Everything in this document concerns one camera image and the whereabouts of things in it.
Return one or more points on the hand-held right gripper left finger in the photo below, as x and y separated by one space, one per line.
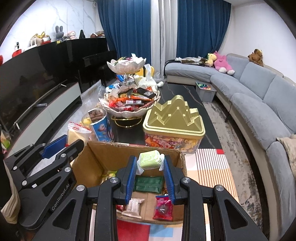
130 183

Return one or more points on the black piano bench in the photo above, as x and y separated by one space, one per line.
107 74

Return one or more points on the clear snack jar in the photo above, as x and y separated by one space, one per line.
100 126

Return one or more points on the grey patterned rug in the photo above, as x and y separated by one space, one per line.
240 143

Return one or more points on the brown plush toy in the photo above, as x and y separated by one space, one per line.
256 57

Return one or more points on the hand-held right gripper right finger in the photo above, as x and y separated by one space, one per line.
169 180

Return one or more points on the white sheer curtain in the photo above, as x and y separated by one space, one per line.
163 34

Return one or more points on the dark clothes pile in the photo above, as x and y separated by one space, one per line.
189 60

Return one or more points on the pink plush toy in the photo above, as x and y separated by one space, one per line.
222 62

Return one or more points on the white snack packet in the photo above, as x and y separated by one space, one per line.
134 207

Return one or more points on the yellow plush toy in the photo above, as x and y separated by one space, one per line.
211 59

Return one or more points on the person's left forearm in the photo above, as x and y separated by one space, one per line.
9 206

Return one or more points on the green candy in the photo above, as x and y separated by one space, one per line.
149 160

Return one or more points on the clear plastic bag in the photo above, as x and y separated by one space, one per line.
77 136

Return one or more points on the two-tier white snack bowl stand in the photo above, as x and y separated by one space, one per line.
129 67

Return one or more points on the yellow bear toy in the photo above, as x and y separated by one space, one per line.
86 121

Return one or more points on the blue curtain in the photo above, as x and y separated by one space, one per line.
203 27
124 30

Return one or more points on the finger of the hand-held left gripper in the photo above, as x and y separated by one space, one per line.
69 153
55 146

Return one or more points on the grey rabbit plush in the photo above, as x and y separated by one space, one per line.
59 34

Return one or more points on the white security camera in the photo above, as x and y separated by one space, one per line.
16 45

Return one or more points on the grey storage bin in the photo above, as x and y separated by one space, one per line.
205 92

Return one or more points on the black curved television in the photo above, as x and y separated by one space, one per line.
30 78

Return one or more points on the beige blanket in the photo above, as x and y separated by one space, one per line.
289 150

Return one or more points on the grey sofa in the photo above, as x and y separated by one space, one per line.
254 104

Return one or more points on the light green snack packet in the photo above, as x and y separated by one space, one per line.
111 173

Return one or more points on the white plastic bag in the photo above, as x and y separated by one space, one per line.
148 82

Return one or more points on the brown cardboard box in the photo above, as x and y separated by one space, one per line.
104 155

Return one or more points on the small pink plush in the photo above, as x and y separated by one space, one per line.
71 35

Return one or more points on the yellow container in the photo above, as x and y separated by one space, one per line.
140 73

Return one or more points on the dark green cracker packet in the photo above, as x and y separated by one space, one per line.
148 184

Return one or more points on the pile of assorted snacks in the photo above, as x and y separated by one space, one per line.
130 99

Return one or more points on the white router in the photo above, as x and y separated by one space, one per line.
34 42

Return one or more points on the red pink candy packet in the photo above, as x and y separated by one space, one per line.
163 208

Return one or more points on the gold foil balloon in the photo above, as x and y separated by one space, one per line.
38 36

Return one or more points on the black metronome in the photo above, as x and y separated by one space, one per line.
82 34

